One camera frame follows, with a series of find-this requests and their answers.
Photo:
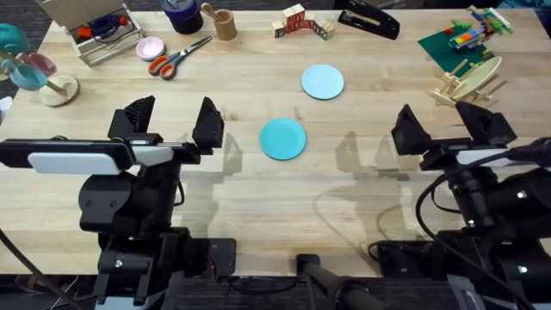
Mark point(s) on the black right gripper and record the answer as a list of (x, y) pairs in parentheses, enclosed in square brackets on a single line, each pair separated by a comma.
[(473, 194)]

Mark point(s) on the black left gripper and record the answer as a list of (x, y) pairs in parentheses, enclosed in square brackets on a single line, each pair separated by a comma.
[(129, 202)]

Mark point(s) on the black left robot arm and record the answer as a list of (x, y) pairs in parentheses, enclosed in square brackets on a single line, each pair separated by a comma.
[(142, 258)]

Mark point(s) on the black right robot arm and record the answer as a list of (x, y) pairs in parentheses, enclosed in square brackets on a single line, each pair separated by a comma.
[(495, 262)]

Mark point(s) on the small wooden peg rack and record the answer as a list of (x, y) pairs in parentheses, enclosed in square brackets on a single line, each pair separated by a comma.
[(447, 92)]

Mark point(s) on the orange and grey scissors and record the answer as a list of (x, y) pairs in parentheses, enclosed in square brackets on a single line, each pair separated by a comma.
[(172, 62)]

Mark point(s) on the beige round plate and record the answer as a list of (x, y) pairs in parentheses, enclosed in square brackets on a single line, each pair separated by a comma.
[(477, 78)]

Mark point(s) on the green board with toy blocks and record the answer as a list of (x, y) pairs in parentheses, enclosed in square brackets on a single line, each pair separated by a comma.
[(467, 41)]

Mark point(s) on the dark blue tape roll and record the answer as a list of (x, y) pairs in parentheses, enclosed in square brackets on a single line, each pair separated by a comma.
[(183, 15)]

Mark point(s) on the tan cup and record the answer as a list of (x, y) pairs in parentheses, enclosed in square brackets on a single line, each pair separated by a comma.
[(226, 26)]

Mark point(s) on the teal round plate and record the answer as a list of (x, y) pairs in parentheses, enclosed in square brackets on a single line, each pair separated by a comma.
[(282, 139)]

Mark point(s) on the wooden cup stand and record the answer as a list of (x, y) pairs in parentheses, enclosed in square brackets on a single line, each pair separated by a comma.
[(59, 91)]

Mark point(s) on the wooden spoon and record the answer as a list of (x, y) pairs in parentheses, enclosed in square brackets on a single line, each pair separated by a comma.
[(211, 10)]

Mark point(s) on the light blue round plate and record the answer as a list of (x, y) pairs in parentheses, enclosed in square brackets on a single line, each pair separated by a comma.
[(322, 82)]

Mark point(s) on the black stapler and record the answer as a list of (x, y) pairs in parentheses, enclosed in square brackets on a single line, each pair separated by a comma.
[(370, 19)]

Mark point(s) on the pink cup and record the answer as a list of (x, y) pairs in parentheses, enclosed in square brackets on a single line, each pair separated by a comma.
[(41, 63)]

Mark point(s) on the blue cup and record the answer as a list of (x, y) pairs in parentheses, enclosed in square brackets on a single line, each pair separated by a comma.
[(28, 77)]

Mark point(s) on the heap of wooden letter blocks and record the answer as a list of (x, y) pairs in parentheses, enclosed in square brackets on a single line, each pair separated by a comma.
[(303, 22)]

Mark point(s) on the teal cup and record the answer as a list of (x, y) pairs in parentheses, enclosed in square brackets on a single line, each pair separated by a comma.
[(13, 39)]

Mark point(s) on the black stand pole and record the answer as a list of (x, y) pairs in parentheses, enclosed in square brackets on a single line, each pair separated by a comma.
[(331, 282)]

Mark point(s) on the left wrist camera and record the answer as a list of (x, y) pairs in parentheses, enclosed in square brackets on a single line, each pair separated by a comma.
[(152, 155)]

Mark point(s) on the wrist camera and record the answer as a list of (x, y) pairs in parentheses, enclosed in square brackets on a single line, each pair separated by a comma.
[(152, 155), (482, 158)]

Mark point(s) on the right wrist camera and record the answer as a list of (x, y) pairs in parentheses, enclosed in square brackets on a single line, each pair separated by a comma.
[(482, 158)]

